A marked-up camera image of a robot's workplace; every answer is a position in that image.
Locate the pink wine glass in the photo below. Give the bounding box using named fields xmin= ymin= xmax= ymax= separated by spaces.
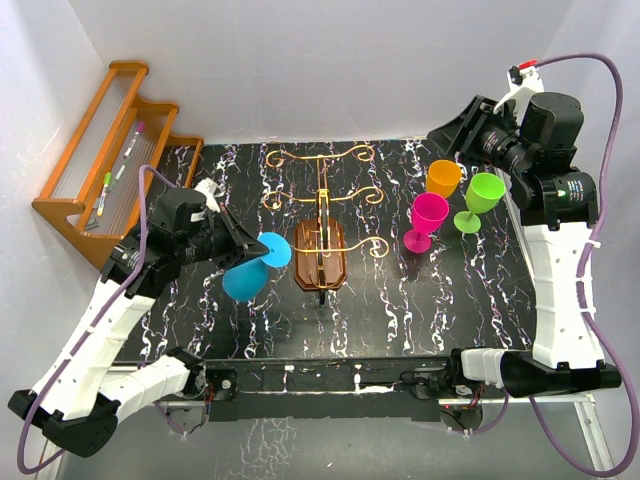
xmin=403 ymin=192 xmax=450 ymax=254

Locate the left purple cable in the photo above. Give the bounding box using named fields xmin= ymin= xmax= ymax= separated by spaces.
xmin=17 ymin=164 xmax=201 ymax=474

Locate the blue wine glass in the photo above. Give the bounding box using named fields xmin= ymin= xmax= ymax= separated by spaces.
xmin=222 ymin=232 xmax=292 ymax=302

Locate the green wine glass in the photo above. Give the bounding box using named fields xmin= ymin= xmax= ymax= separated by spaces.
xmin=453 ymin=172 xmax=506 ymax=234

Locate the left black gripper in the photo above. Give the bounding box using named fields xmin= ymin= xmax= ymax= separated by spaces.
xmin=178 ymin=203 xmax=269 ymax=269

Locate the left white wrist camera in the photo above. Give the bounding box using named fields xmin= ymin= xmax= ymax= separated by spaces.
xmin=195 ymin=178 xmax=221 ymax=213

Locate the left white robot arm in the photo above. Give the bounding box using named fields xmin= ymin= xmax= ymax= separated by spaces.
xmin=8 ymin=187 xmax=269 ymax=458

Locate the orange tipped marker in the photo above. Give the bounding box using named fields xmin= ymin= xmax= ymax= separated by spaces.
xmin=96 ymin=184 xmax=110 ymax=217

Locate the gold wire wine glass rack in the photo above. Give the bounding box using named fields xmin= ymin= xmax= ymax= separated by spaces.
xmin=262 ymin=144 xmax=390 ymax=307

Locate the orange wooden rack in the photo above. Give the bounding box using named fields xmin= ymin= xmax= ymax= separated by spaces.
xmin=32 ymin=61 xmax=204 ymax=268

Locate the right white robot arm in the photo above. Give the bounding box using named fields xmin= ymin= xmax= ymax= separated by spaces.
xmin=428 ymin=92 xmax=622 ymax=397

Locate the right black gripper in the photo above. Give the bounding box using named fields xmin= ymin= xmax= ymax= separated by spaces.
xmin=427 ymin=96 xmax=534 ymax=178

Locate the orange wine glass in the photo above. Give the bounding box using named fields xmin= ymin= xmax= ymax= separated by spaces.
xmin=426 ymin=159 xmax=462 ymax=199

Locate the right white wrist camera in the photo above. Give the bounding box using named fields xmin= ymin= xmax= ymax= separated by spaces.
xmin=493 ymin=60 xmax=545 ymax=116

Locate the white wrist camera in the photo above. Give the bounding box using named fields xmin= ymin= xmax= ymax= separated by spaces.
xmin=195 ymin=178 xmax=221 ymax=213
xmin=493 ymin=60 xmax=545 ymax=116

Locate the pink capped marker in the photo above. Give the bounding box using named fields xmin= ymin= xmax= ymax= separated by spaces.
xmin=123 ymin=122 xmax=145 ymax=160

